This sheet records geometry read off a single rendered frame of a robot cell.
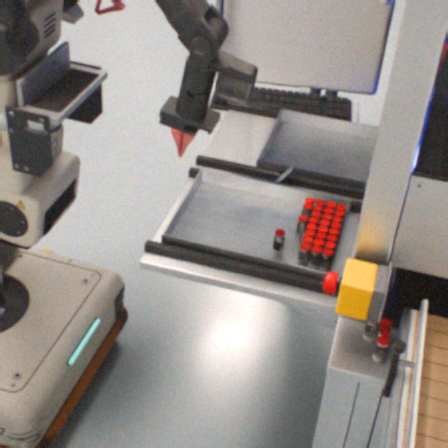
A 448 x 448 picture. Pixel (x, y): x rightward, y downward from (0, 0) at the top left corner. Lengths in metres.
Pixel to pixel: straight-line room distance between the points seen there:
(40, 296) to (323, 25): 1.14
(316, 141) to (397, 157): 0.71
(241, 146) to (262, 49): 0.50
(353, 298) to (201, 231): 0.42
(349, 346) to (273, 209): 0.41
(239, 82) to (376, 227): 0.34
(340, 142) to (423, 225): 0.68
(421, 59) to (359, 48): 1.14
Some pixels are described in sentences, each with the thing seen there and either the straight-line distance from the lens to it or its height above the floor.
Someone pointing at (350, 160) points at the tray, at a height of 0.88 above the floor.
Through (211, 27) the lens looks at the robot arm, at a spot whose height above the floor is 1.35.
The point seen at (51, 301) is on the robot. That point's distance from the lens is 2.33.
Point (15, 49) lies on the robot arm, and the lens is 1.46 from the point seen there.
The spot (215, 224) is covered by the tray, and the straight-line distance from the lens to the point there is 1.61.
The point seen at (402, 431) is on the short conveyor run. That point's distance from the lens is 1.23.
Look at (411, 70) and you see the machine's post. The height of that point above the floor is 1.38.
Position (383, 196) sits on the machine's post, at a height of 1.15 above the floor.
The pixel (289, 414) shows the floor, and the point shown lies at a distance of 2.42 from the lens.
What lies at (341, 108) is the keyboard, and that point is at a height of 0.83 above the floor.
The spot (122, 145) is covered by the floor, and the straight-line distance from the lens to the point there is 3.55.
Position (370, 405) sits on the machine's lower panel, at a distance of 1.61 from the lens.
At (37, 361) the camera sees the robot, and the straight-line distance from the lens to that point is 2.17.
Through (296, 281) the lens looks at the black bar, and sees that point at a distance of 1.48.
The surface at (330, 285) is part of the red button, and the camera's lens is 1.31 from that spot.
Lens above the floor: 1.86
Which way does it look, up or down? 37 degrees down
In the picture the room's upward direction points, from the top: 5 degrees clockwise
